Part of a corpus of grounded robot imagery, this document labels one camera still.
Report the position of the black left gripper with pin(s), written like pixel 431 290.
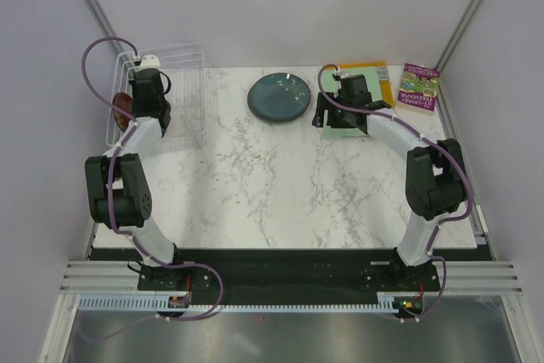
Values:
pixel 133 93

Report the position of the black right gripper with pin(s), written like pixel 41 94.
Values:
pixel 323 104

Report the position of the dark red patterned plate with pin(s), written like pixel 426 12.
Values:
pixel 123 102

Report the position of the blue floral plate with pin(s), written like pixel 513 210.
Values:
pixel 279 92

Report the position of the grey plate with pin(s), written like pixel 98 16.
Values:
pixel 278 118

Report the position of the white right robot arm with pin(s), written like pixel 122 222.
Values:
pixel 437 188

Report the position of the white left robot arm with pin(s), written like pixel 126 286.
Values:
pixel 118 192

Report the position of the green folder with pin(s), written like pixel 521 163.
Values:
pixel 340 129

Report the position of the orange folder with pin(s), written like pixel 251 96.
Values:
pixel 377 79

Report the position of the purple children's book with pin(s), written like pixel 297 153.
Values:
pixel 419 87

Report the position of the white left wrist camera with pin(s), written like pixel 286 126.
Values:
pixel 148 61

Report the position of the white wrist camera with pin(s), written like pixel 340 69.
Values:
pixel 339 75
pixel 148 61

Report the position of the white wire dish rack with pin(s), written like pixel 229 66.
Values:
pixel 186 65

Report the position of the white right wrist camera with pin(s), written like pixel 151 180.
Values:
pixel 339 75

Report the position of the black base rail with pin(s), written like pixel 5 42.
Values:
pixel 288 276

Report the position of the white cable duct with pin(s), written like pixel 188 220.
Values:
pixel 183 303

